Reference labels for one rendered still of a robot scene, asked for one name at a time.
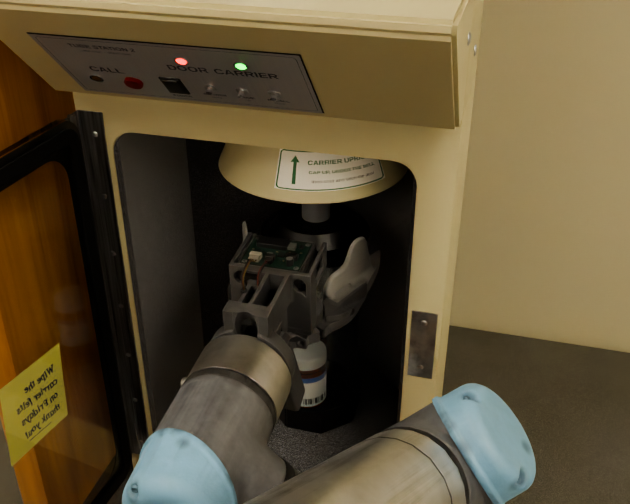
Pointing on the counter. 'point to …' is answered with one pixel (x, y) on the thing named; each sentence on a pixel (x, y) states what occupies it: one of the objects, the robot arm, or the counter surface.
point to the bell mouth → (306, 174)
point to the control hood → (354, 52)
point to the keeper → (422, 344)
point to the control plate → (114, 60)
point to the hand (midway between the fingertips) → (315, 251)
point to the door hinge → (113, 270)
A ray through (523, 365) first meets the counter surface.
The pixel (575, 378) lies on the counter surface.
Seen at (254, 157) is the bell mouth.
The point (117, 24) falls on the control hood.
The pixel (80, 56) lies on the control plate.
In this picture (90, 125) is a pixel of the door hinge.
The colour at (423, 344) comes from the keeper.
